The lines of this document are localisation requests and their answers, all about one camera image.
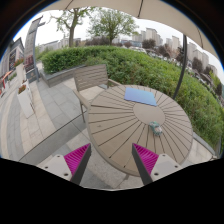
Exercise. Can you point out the beige slatted patio chair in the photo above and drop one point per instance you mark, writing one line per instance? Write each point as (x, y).
(86, 77)

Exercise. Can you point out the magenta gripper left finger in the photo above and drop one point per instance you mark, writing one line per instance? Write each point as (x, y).
(72, 166)

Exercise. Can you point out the beige patio umbrella canopy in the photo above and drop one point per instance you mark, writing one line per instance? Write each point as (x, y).
(156, 10)

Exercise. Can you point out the right tree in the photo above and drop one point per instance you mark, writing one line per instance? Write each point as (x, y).
(111, 23)

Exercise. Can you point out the white flower planter box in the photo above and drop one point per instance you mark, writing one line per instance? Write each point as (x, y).
(24, 96)

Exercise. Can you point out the tall advertising sign board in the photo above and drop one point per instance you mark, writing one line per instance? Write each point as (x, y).
(29, 52)

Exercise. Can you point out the round slatted outdoor table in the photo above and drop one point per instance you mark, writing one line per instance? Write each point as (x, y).
(114, 124)

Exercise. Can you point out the left tree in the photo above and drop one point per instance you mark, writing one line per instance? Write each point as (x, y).
(70, 19)

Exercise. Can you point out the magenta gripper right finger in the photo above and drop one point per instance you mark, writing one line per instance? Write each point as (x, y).
(152, 166)

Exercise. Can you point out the green hedge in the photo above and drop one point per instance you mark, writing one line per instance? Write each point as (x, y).
(130, 67)

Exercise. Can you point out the tree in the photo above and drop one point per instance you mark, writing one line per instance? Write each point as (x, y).
(70, 19)
(111, 23)

